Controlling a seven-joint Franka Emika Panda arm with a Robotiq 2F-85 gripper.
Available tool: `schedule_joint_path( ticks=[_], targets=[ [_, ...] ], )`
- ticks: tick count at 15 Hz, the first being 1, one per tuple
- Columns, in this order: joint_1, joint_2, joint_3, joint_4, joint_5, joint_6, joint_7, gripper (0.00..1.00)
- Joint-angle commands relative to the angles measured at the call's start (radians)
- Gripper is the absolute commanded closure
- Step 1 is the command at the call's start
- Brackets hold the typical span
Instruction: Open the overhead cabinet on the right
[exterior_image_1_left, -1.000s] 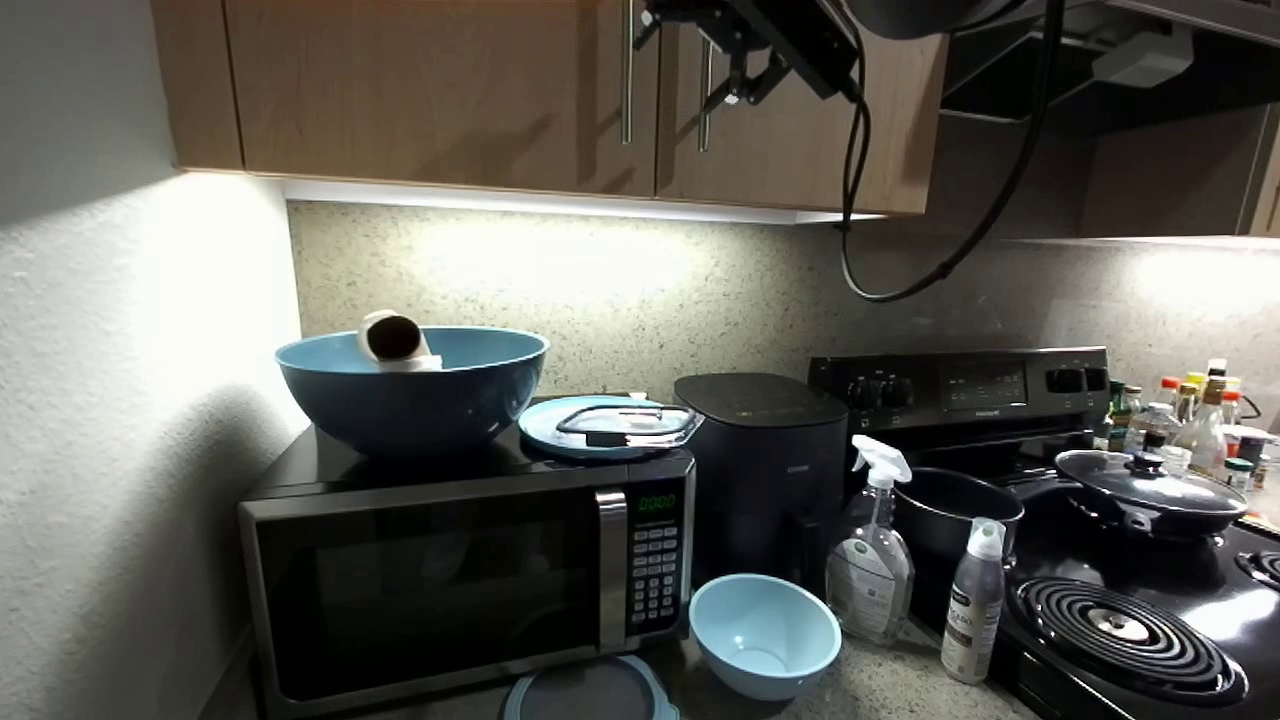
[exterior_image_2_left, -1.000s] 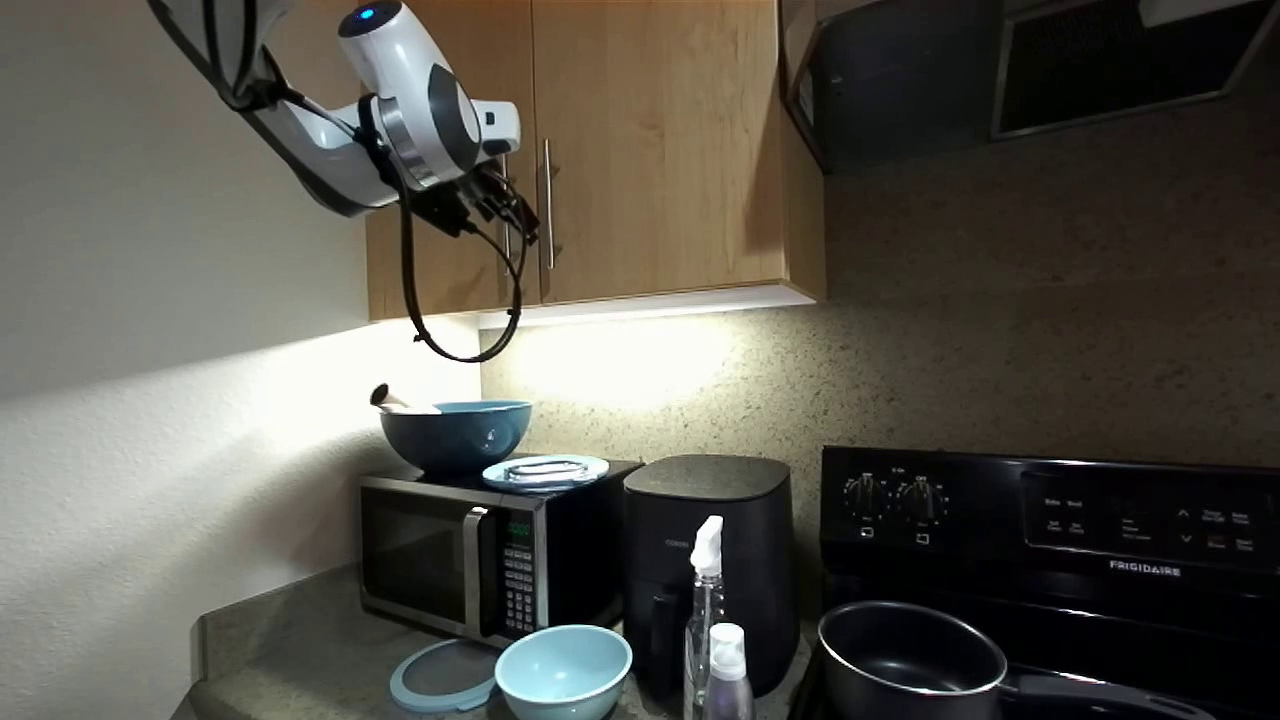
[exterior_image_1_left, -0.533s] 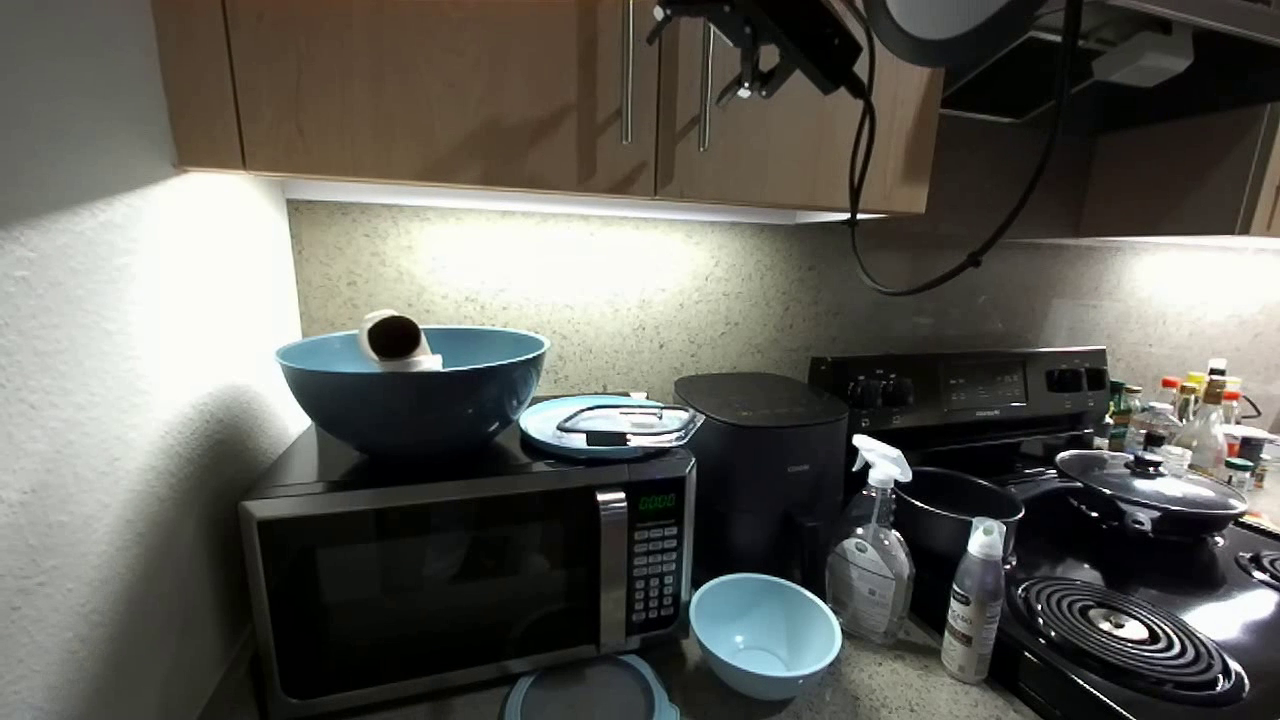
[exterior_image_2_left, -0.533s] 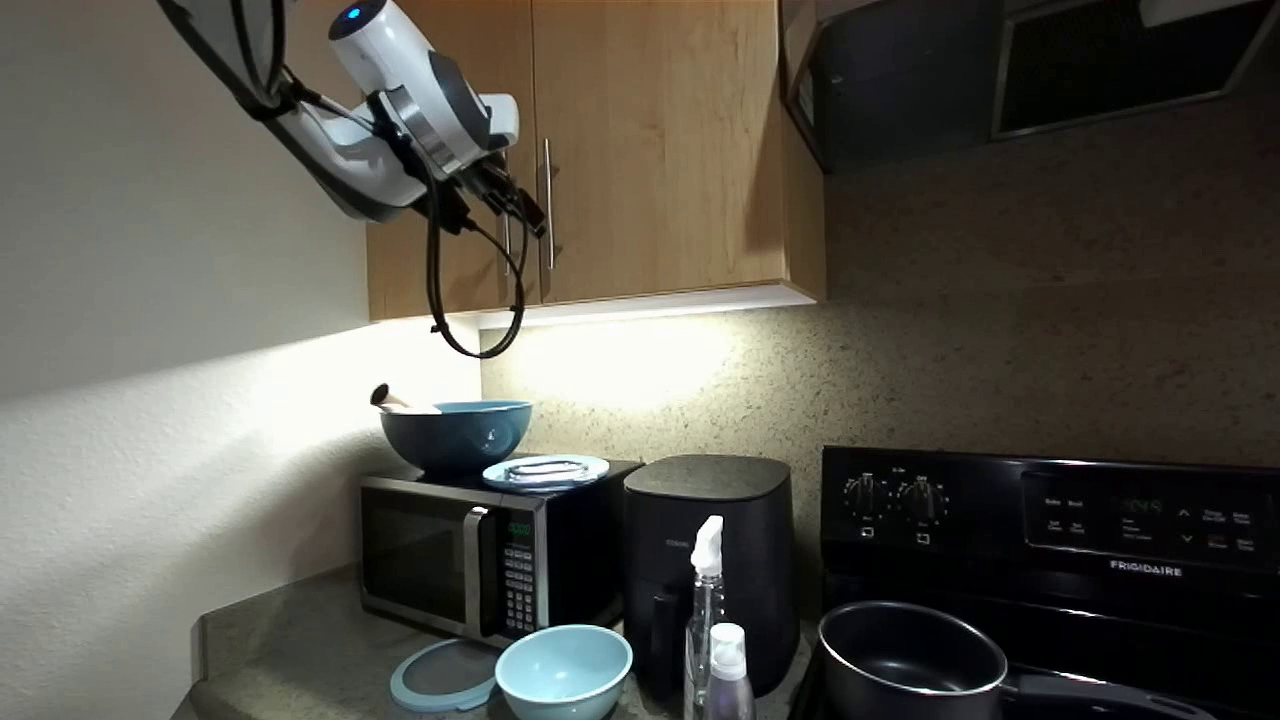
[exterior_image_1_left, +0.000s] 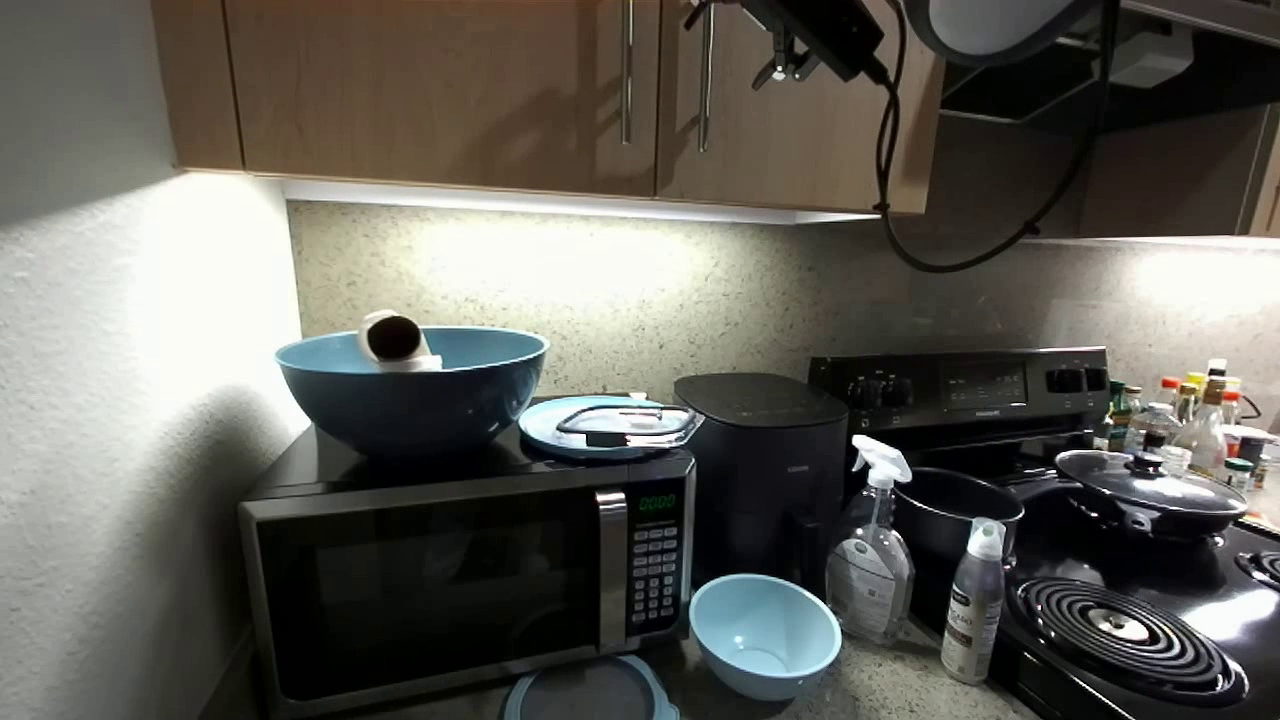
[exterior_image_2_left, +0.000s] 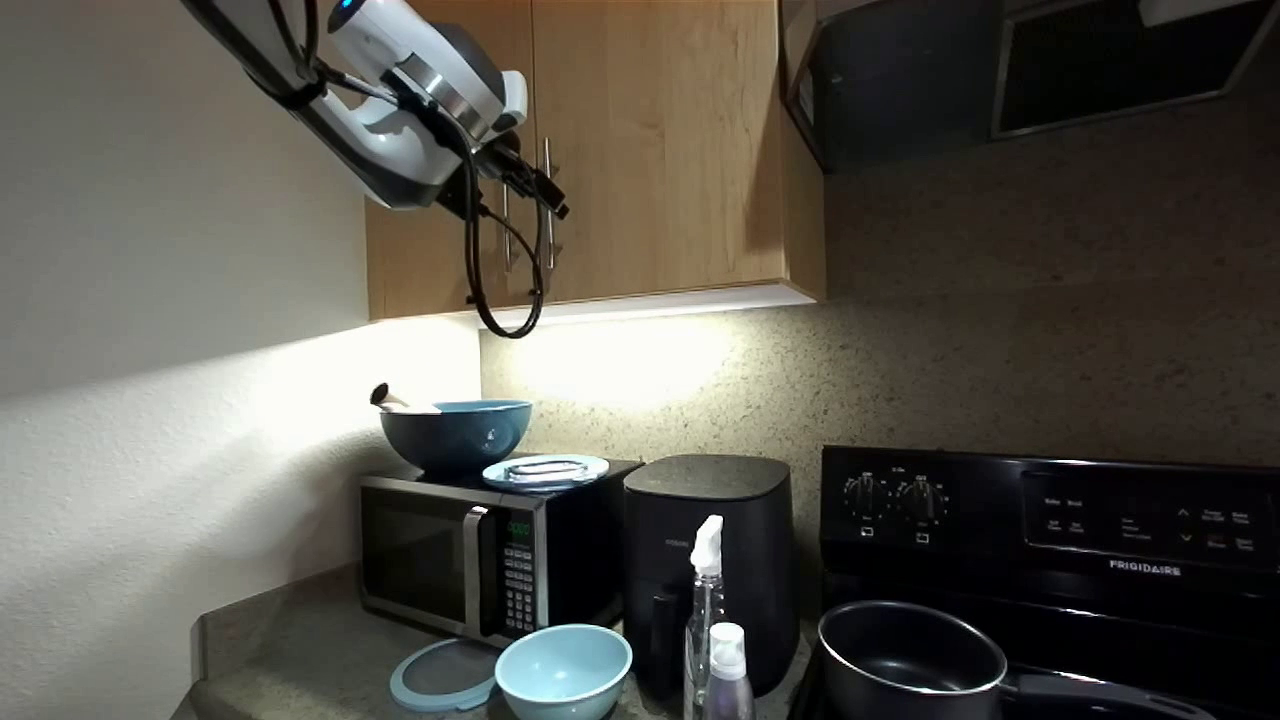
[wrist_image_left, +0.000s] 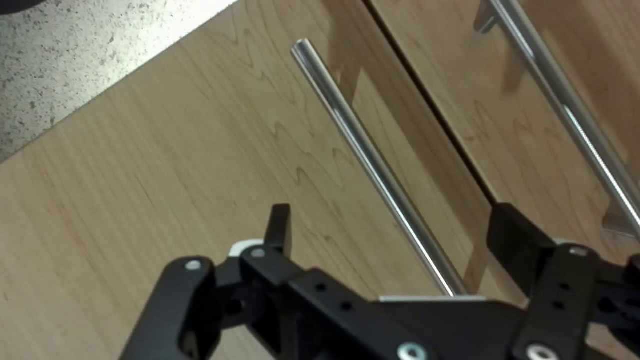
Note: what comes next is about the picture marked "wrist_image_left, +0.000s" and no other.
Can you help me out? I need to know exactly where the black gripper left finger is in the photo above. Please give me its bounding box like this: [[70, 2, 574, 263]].
[[119, 202, 295, 360]]

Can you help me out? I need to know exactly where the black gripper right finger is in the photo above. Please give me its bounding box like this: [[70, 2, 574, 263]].
[[487, 202, 640, 360]]

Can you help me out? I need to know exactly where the wooden cabinet door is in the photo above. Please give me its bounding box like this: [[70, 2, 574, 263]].
[[0, 0, 500, 360], [366, 0, 640, 267]]

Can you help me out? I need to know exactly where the silver bar door handle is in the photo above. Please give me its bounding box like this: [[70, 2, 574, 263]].
[[474, 0, 640, 244], [290, 35, 470, 300]]

